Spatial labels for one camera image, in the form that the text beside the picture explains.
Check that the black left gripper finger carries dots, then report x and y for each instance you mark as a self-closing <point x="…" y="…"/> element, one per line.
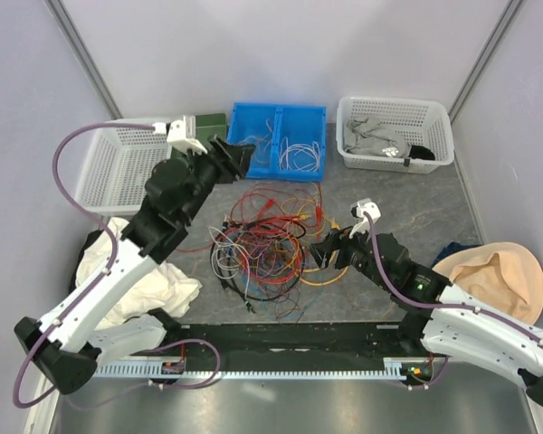
<point x="219" y="147"/>
<point x="242" y="156"/>

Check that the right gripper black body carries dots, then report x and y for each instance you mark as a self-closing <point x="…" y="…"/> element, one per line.
<point x="354" y="254"/>

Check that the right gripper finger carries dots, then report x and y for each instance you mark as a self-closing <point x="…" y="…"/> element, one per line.
<point x="336" y="234"/>
<point x="321" y="252"/>

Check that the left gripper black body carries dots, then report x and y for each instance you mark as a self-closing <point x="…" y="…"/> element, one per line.
<point x="219" y="168"/>

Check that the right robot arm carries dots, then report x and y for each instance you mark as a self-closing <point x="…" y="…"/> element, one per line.
<point x="440" y="316"/>

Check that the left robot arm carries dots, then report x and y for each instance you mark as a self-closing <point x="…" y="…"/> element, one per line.
<point x="66" y="344"/>

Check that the green plastic box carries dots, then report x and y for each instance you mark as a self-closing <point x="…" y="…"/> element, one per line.
<point x="210" y="124"/>

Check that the blue divided plastic bin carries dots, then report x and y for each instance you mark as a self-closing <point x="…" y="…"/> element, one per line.
<point x="290" y="140"/>

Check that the blue cloth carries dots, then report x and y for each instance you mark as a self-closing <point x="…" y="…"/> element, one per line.
<point x="450" y="249"/>

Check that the grey adidas sweatshirt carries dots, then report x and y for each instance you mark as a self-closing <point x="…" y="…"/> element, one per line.
<point x="368" y="136"/>

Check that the empty white basket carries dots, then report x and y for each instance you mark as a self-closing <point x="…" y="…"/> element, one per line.
<point x="119" y="162"/>

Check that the white basket with clothes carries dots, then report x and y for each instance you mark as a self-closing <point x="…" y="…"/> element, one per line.
<point x="411" y="136"/>

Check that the black cloth in basket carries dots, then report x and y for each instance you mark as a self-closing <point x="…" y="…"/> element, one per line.
<point x="422" y="153"/>

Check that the white cloth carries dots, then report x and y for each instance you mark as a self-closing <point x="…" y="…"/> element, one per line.
<point x="166" y="287"/>

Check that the beige bucket hat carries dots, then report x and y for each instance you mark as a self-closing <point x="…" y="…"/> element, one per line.
<point x="504" y="275"/>

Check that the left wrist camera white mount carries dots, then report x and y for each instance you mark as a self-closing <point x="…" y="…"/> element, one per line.
<point x="180" y="134"/>

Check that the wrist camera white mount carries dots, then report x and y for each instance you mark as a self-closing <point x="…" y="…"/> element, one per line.
<point x="365" y="211"/>
<point x="180" y="134"/>

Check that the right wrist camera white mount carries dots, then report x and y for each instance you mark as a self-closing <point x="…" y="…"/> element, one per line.
<point x="365" y="211"/>

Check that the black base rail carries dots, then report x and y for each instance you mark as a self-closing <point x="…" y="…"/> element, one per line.
<point x="302" y="347"/>

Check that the left grey aluminium post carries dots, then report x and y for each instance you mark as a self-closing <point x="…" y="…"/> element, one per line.
<point x="81" y="52"/>

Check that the grey aluminium corner post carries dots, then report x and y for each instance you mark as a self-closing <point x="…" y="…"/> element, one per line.
<point x="496" y="37"/>

